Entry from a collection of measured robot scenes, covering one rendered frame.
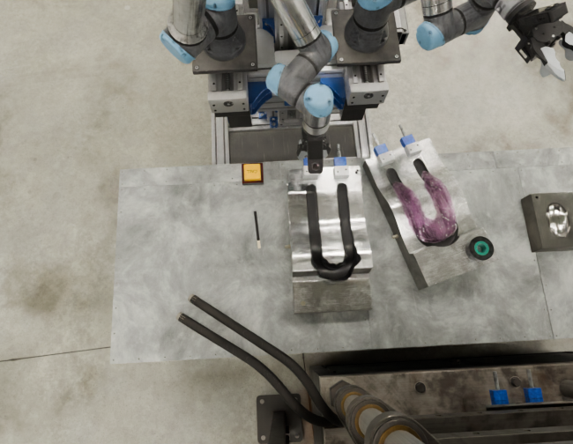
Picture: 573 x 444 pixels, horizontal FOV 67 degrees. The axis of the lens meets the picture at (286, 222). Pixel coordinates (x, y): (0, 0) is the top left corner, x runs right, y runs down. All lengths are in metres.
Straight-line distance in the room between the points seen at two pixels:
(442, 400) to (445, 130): 1.65
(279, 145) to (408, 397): 1.39
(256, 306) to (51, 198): 1.60
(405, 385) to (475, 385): 0.23
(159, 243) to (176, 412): 1.05
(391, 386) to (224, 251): 0.73
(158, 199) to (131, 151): 1.07
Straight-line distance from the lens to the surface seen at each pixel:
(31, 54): 3.30
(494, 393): 1.58
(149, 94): 2.86
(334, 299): 1.48
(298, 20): 1.20
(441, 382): 1.63
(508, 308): 1.71
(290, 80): 1.18
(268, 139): 2.36
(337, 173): 1.53
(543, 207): 1.77
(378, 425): 0.82
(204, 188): 1.65
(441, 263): 1.53
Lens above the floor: 2.33
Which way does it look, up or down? 75 degrees down
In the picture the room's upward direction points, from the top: straight up
